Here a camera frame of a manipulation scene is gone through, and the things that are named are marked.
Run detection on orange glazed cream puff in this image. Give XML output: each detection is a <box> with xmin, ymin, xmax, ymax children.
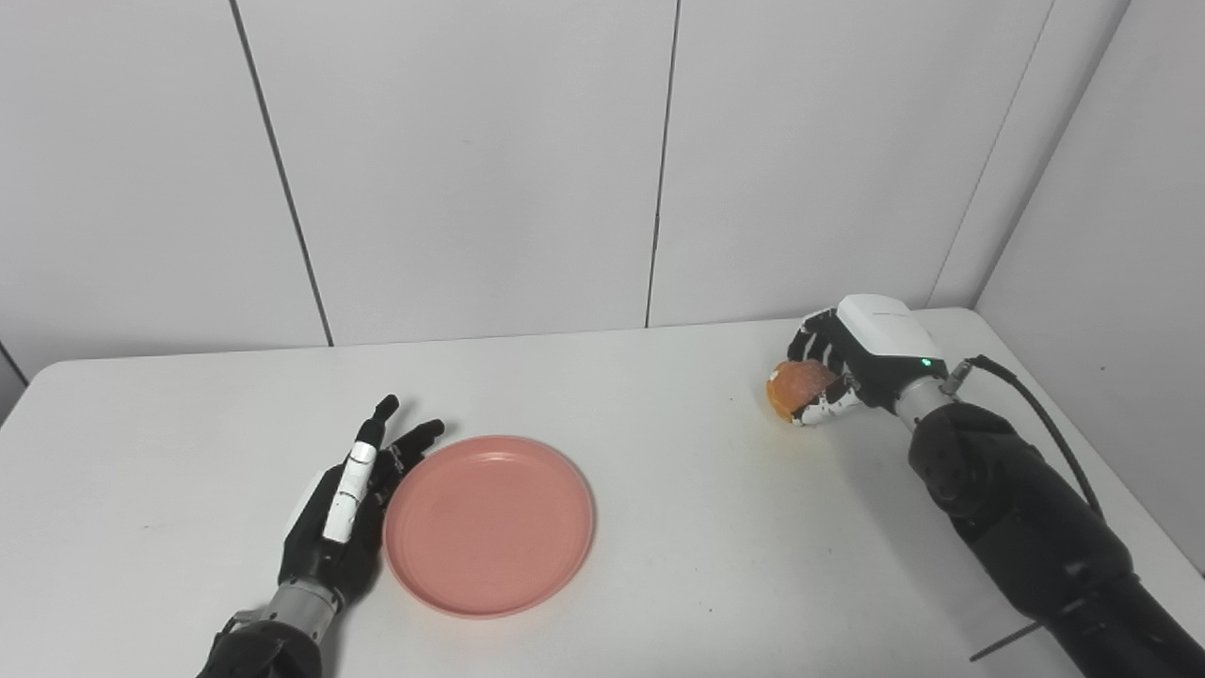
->
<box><xmin>765</xmin><ymin>359</ymin><xmax>842</xmax><ymax>425</ymax></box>

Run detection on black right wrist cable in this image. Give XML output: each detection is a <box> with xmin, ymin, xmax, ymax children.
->
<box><xmin>941</xmin><ymin>355</ymin><xmax>1104</xmax><ymax>662</ymax></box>

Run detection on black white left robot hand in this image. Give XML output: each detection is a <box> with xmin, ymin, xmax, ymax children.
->
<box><xmin>279</xmin><ymin>395</ymin><xmax>446</xmax><ymax>608</ymax></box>

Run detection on pink round plate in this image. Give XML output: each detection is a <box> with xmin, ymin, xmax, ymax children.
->
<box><xmin>383</xmin><ymin>434</ymin><xmax>596</xmax><ymax>620</ymax></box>

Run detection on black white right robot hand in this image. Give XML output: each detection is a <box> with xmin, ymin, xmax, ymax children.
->
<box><xmin>786</xmin><ymin>294</ymin><xmax>950</xmax><ymax>428</ymax></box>

